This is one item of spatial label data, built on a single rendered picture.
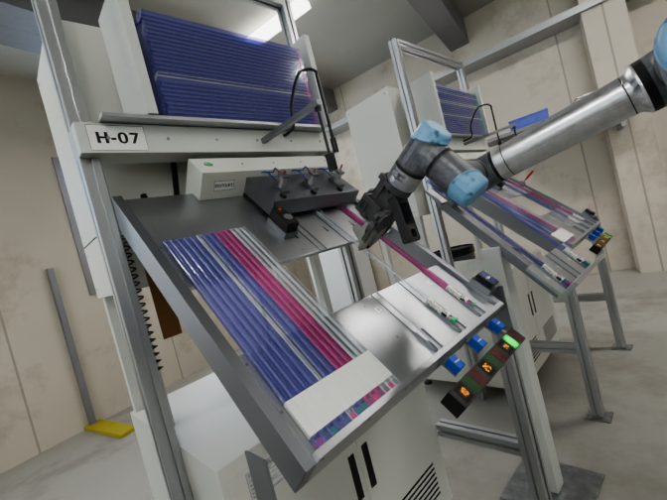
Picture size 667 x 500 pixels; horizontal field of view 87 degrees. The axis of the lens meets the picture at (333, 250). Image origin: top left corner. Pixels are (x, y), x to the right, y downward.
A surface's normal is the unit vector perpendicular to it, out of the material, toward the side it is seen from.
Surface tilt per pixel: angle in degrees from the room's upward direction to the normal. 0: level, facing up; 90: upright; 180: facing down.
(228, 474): 90
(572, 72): 90
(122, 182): 90
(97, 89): 90
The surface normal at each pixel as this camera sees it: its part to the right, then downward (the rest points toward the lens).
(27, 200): 0.81, -0.19
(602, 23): -0.54, 0.16
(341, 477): 0.68, -0.15
